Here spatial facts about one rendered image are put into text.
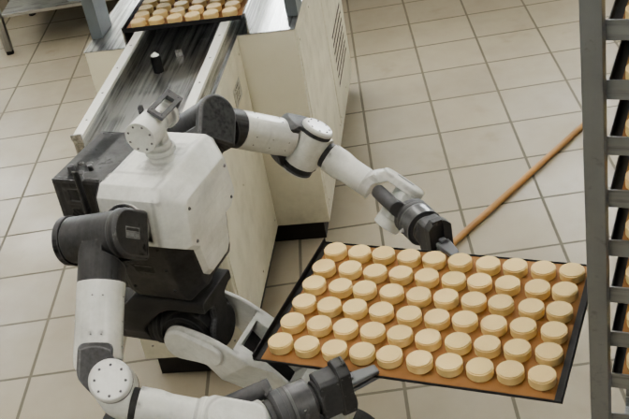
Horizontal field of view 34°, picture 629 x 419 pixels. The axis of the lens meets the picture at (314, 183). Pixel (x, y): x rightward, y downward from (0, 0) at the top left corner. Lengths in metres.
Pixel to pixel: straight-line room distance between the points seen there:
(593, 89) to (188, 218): 0.90
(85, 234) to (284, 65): 1.58
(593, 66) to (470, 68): 3.41
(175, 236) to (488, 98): 2.71
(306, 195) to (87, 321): 1.84
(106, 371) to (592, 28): 1.02
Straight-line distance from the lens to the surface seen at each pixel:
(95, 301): 1.91
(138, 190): 2.02
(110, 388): 1.87
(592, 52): 1.43
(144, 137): 2.02
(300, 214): 3.68
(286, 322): 2.08
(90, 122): 2.88
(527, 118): 4.37
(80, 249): 1.96
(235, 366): 2.26
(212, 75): 3.03
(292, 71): 3.40
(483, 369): 1.91
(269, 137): 2.34
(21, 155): 4.92
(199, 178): 2.07
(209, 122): 2.22
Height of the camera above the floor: 2.09
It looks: 31 degrees down
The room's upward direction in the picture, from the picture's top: 11 degrees counter-clockwise
